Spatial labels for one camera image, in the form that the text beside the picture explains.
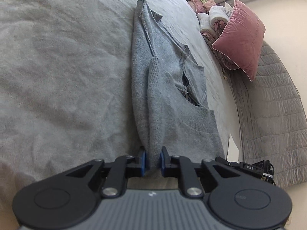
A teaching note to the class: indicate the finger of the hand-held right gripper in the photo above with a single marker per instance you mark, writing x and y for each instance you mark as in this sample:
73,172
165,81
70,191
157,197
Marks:
223,160

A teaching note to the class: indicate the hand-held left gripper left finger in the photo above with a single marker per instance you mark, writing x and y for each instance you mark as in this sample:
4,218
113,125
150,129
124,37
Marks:
143,161

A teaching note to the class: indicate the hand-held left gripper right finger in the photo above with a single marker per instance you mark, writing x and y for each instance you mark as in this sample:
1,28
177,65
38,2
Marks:
162,163

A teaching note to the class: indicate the grey knit sweater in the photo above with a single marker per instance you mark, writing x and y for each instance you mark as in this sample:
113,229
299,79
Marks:
168,100

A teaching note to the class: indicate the white paper sheet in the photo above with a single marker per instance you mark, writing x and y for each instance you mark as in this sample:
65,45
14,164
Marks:
233,148

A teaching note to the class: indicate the grey quilted headboard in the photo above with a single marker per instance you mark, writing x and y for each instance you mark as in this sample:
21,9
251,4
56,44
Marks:
271,112

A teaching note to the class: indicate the small beige trinket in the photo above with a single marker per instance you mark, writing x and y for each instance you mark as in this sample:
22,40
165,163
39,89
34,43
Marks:
224,73

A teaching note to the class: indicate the bed with grey sheet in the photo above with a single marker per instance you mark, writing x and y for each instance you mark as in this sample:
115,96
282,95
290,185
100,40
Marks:
60,76

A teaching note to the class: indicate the large pink velvet pillow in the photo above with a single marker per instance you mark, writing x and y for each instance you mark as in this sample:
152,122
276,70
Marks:
242,38

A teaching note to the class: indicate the folded grey pink quilt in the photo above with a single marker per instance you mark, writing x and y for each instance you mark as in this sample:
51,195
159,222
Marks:
213,16

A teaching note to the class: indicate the small pink pillow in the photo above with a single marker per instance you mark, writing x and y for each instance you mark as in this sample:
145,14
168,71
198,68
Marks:
211,2
196,4

